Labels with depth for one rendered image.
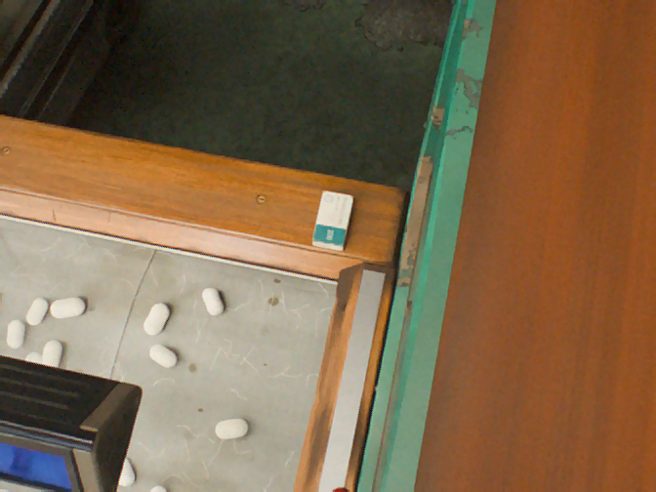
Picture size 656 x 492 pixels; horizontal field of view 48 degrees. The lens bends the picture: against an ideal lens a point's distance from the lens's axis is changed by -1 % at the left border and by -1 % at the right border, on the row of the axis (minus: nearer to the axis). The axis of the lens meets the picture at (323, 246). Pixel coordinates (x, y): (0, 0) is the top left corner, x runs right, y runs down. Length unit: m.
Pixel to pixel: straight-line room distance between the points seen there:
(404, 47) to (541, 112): 1.66
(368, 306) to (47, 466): 0.34
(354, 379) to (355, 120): 1.10
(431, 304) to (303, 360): 0.54
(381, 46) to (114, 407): 1.44
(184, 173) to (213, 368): 0.23
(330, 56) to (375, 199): 1.00
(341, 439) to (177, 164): 0.38
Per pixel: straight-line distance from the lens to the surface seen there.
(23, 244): 0.93
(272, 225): 0.83
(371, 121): 1.73
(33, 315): 0.88
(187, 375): 0.84
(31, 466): 0.52
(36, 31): 1.56
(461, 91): 0.33
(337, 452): 0.69
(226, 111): 1.76
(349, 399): 0.70
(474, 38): 0.34
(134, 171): 0.89
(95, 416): 0.48
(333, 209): 0.81
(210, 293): 0.83
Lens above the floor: 1.55
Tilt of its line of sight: 74 degrees down
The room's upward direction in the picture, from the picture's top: 7 degrees counter-clockwise
